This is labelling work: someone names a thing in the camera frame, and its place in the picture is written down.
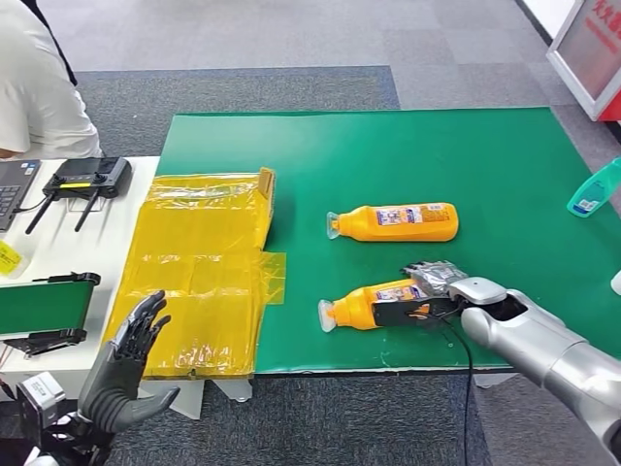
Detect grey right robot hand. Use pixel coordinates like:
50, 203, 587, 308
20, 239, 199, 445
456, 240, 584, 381
401, 260, 469, 298

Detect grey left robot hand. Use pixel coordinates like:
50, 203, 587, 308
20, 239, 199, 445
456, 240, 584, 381
77, 290, 180, 433

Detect orange bottle with label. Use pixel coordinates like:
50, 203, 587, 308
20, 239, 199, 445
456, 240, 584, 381
317, 278, 438, 334
326, 203, 460, 244

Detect teal plastic bottle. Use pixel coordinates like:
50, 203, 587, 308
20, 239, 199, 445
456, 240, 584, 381
566, 157, 621, 218

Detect green table mat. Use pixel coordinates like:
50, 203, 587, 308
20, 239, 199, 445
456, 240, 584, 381
158, 107, 621, 376

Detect small green belt conveyor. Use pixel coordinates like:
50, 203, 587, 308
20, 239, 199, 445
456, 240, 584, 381
0, 272, 102, 359

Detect yellow film wrapped cardboard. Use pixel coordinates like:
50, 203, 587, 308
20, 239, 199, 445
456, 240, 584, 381
102, 168, 287, 381

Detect yellow sticker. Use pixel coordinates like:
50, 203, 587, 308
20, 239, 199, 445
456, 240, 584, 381
0, 241, 23, 279

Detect black remote controller with antennas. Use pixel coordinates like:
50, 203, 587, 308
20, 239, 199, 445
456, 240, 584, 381
25, 157, 133, 236

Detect grey laptop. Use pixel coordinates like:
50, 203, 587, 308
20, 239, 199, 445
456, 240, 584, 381
0, 159, 42, 233

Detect red and white sign stand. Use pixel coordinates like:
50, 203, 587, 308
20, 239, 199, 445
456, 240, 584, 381
546, 0, 621, 122

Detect person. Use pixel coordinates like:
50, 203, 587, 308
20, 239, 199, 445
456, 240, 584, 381
0, 0, 103, 161

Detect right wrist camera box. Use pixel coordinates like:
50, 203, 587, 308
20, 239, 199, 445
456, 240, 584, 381
371, 295, 462, 329

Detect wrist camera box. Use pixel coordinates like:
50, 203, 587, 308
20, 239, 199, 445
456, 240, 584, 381
17, 371, 66, 429
371, 295, 462, 329

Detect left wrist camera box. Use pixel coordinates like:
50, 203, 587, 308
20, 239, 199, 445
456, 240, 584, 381
17, 371, 66, 429

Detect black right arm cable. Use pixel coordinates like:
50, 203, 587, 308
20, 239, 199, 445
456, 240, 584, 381
426, 312, 475, 466

